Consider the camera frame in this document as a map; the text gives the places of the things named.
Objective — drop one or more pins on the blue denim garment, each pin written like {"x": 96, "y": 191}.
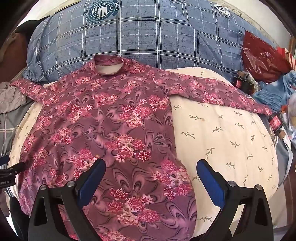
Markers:
{"x": 277, "y": 90}

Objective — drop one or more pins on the black and red box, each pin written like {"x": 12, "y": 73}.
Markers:
{"x": 276, "y": 122}
{"x": 241, "y": 82}

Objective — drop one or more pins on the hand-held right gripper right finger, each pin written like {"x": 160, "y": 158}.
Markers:
{"x": 209, "y": 178}

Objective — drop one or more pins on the cream leaf-print blanket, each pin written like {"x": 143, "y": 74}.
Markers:
{"x": 219, "y": 139}

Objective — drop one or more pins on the brown headboard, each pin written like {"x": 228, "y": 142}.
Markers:
{"x": 13, "y": 51}

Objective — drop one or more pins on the red plastic bag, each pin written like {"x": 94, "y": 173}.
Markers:
{"x": 259, "y": 55}

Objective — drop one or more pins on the wrinkled grey cloth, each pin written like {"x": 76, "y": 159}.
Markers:
{"x": 11, "y": 95}

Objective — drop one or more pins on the grey plaid cloth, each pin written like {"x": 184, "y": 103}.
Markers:
{"x": 11, "y": 125}

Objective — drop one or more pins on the blue plaid pillow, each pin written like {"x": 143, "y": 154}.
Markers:
{"x": 150, "y": 34}

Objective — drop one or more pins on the pink floral shirt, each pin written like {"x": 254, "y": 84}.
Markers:
{"x": 104, "y": 115}

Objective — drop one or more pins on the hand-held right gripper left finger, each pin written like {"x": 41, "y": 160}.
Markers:
{"x": 93, "y": 176}

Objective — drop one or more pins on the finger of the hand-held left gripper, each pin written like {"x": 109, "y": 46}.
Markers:
{"x": 4, "y": 160}
{"x": 15, "y": 168}

